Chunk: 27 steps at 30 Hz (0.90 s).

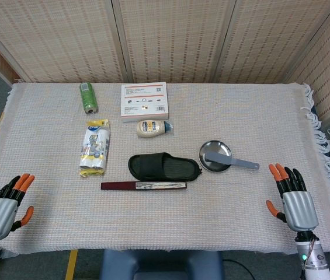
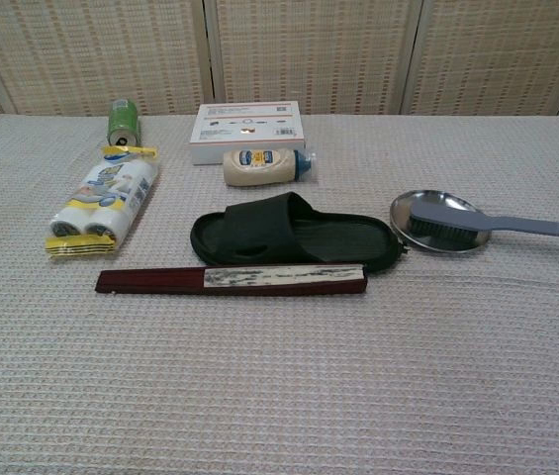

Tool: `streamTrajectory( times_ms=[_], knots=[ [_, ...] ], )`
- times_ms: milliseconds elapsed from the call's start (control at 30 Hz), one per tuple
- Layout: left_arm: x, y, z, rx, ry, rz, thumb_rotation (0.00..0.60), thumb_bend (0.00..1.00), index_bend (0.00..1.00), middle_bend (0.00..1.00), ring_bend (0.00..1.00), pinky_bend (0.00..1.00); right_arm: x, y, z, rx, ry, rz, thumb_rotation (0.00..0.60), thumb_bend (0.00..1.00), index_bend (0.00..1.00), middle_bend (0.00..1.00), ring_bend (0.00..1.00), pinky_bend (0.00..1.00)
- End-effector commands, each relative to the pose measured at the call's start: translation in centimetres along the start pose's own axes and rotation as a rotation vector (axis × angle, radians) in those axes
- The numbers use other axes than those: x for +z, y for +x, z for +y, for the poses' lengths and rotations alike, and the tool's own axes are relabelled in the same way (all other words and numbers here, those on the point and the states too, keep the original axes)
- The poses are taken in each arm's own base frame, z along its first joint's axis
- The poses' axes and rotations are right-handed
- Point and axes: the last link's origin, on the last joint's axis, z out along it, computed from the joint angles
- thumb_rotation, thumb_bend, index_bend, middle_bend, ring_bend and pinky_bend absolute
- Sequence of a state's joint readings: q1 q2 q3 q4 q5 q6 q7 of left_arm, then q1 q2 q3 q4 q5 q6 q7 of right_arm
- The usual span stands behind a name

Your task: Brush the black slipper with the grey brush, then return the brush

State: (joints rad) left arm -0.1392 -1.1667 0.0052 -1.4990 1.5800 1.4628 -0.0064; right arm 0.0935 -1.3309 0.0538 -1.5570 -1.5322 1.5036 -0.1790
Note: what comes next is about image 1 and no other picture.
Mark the mayonnaise squeeze bottle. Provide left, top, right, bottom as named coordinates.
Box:
left=136, top=120, right=174, bottom=138

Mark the right robot hand grey orange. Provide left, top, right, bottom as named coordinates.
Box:
left=266, top=163, right=319, bottom=233

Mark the green drink can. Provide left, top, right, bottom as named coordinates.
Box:
left=79, top=82, right=99, bottom=114

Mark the woven beige table cloth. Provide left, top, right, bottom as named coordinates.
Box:
left=0, top=82, right=330, bottom=254

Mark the black floor cable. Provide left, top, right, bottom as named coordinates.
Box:
left=222, top=258, right=258, bottom=280

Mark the black rubber slipper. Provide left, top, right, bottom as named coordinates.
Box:
left=127, top=152, right=203, bottom=182

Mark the white orange product box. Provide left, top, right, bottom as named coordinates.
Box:
left=120, top=82, right=171, bottom=123

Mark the blue padded chair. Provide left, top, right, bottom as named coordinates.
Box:
left=99, top=249, right=225, bottom=280

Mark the dark red folded fan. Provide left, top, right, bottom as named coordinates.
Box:
left=100, top=181, right=188, bottom=193

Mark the lint roller refill pack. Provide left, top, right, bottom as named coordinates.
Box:
left=79, top=118, right=112, bottom=177

